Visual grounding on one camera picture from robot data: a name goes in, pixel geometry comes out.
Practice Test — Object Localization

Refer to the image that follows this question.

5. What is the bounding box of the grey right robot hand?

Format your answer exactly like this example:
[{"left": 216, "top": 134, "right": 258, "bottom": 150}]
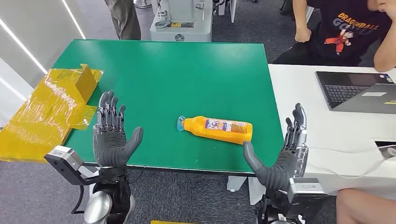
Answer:
[{"left": 242, "top": 103, "right": 309, "bottom": 193}]

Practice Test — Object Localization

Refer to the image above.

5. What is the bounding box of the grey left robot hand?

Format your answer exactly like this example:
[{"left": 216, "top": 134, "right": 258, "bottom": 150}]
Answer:
[{"left": 92, "top": 90, "right": 144, "bottom": 168}]

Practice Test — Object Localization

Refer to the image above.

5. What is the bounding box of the orange plastic bottle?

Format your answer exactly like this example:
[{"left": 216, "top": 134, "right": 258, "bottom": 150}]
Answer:
[{"left": 177, "top": 115, "right": 253, "bottom": 145}]

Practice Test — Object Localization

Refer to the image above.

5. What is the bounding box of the white desk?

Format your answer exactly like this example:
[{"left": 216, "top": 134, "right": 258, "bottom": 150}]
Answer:
[{"left": 268, "top": 63, "right": 396, "bottom": 198}]

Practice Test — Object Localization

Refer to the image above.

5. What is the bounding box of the yellow taped cardboard box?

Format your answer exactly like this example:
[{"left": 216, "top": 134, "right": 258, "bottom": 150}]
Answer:
[{"left": 0, "top": 63, "right": 104, "bottom": 163}]

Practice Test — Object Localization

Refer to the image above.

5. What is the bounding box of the green top table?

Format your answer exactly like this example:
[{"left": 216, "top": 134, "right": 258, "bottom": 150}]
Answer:
[{"left": 54, "top": 39, "right": 285, "bottom": 206}]

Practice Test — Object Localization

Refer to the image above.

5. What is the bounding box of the person beside the robot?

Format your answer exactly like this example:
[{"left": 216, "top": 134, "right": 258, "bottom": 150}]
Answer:
[{"left": 336, "top": 189, "right": 396, "bottom": 224}]

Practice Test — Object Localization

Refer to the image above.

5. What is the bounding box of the yellow flat object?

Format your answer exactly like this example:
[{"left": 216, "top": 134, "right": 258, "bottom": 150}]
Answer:
[{"left": 150, "top": 220, "right": 198, "bottom": 224}]

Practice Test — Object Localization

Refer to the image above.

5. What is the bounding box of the black laptop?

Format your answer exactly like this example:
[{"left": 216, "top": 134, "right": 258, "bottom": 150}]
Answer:
[{"left": 315, "top": 71, "right": 396, "bottom": 111}]

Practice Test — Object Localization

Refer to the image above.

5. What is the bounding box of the grey flat folder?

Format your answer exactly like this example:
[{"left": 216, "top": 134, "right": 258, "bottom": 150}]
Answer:
[{"left": 332, "top": 83, "right": 396, "bottom": 115}]

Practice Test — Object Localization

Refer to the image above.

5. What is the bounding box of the dark small device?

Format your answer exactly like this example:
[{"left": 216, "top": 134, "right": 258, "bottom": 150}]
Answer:
[{"left": 375, "top": 141, "right": 396, "bottom": 160}]

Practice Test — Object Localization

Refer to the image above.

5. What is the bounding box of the standing person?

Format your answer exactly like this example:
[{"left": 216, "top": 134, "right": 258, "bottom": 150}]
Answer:
[{"left": 103, "top": 0, "right": 141, "bottom": 41}]

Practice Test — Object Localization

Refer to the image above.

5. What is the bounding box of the white machine stand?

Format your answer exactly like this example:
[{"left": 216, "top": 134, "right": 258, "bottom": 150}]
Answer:
[{"left": 149, "top": 0, "right": 213, "bottom": 42}]

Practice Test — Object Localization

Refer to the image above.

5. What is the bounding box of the seated person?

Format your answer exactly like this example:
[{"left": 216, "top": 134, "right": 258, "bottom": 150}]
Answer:
[{"left": 272, "top": 0, "right": 396, "bottom": 73}]

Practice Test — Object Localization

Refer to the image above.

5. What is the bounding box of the white furniture leg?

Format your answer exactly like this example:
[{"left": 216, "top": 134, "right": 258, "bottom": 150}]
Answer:
[{"left": 217, "top": 0, "right": 238, "bottom": 24}]

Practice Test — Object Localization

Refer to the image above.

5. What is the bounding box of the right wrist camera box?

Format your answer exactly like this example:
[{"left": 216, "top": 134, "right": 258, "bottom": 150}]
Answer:
[{"left": 287, "top": 177, "right": 329, "bottom": 217}]

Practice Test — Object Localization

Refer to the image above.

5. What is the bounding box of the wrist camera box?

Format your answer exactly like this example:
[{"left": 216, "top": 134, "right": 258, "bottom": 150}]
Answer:
[
  {"left": 43, "top": 145, "right": 101, "bottom": 186},
  {"left": 287, "top": 177, "right": 329, "bottom": 217}
]

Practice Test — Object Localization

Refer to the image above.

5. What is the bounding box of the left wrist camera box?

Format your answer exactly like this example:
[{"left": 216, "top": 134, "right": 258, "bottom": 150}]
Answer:
[{"left": 43, "top": 145, "right": 101, "bottom": 186}]

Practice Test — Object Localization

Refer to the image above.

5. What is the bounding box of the thin white cable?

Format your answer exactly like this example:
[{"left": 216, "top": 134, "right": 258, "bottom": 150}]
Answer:
[{"left": 304, "top": 143, "right": 396, "bottom": 180}]

